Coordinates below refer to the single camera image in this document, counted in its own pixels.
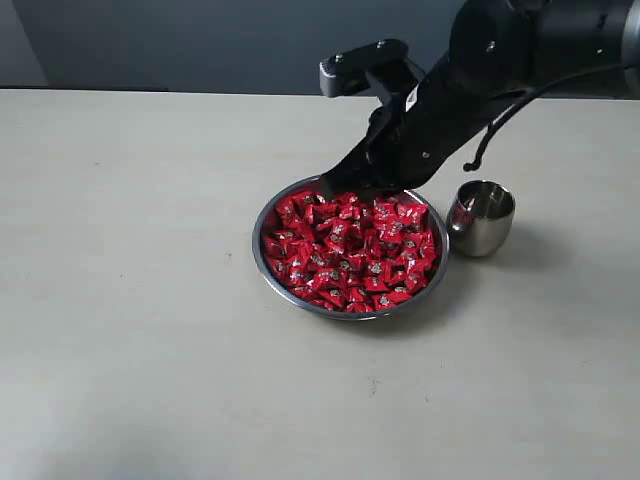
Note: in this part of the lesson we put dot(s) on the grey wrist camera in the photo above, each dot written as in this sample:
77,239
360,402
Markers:
383,67

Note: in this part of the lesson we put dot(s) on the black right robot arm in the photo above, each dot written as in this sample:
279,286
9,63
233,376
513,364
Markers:
501,56

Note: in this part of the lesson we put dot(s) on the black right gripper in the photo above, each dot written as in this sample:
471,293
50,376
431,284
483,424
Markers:
406,146

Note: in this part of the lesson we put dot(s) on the steel cup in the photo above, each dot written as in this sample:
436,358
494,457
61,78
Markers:
480,218

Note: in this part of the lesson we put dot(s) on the pile of red candies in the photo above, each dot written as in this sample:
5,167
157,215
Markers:
350,250

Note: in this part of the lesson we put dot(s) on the steel bowl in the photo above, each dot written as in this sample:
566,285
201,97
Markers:
350,300

